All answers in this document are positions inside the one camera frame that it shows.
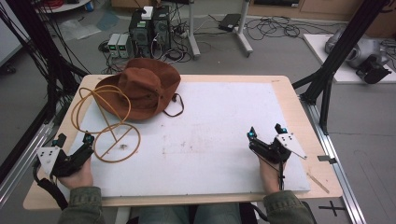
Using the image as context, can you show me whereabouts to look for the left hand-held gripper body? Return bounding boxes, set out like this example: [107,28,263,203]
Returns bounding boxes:
[35,144,95,178]

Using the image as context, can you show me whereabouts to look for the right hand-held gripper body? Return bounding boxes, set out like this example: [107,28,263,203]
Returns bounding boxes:
[248,133,308,165]

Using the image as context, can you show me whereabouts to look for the yellow wire hat stand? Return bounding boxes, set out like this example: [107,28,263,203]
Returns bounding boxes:
[70,84,142,164]

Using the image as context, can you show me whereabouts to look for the brown brimmed hat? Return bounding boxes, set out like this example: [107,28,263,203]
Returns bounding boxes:
[94,57,186,121]

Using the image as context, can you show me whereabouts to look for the person's left hand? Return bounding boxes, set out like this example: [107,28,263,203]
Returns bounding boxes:
[58,156,94,190]

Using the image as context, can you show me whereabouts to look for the person's right hand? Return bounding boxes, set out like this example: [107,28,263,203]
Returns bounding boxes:
[258,155,283,195]

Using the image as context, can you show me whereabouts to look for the white foam mat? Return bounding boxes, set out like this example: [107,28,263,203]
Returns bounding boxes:
[57,80,312,198]

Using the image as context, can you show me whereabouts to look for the thin wooden stick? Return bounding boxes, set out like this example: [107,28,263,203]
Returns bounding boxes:
[305,172,331,195]

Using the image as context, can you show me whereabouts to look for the white floor board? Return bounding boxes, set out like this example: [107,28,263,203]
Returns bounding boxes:
[303,33,396,85]

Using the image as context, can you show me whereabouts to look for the grey power supply unit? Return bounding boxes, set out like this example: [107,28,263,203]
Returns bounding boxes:
[106,33,121,59]
[117,33,131,60]

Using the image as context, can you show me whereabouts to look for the grey desk leg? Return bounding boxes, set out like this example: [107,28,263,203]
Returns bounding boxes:
[186,0,202,61]
[233,0,254,59]

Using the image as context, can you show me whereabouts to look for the person's legs in jeans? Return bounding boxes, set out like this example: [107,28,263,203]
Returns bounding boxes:
[135,203,241,224]

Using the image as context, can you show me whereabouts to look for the clear plastic sheet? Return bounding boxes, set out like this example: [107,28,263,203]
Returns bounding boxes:
[58,18,103,42]

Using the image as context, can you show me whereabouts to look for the grey robot device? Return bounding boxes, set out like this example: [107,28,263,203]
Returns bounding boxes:
[324,27,393,85]

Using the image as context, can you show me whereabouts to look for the black flat box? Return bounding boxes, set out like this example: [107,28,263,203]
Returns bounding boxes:
[218,12,243,33]

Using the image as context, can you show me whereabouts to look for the black computer tower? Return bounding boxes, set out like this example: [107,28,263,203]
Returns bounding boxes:
[128,9,154,59]
[151,5,172,53]

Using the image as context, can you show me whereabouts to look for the white round table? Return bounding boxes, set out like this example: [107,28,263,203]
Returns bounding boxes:
[35,0,92,14]

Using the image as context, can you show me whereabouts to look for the white box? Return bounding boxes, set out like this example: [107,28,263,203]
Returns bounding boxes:
[141,6,154,21]

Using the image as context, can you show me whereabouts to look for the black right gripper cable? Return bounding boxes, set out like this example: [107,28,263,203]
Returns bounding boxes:
[277,159,287,191]

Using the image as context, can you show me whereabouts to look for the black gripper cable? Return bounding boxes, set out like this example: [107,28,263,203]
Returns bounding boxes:
[32,158,70,212]
[277,159,287,191]

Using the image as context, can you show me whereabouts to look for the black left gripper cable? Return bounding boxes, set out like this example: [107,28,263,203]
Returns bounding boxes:
[32,158,70,212]

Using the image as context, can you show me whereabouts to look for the aluminium rail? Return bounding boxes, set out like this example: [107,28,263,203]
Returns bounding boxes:
[299,95,368,224]
[0,122,55,208]

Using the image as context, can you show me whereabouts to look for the small metal bracket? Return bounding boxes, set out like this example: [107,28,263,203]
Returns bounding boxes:
[317,154,338,165]

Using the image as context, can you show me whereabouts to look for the black metal frame stand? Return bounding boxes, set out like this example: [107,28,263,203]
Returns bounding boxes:
[0,0,90,183]
[291,0,392,135]

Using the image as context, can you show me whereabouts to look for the tangle of black floor cables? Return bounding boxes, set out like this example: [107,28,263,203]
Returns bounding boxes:
[245,16,341,42]

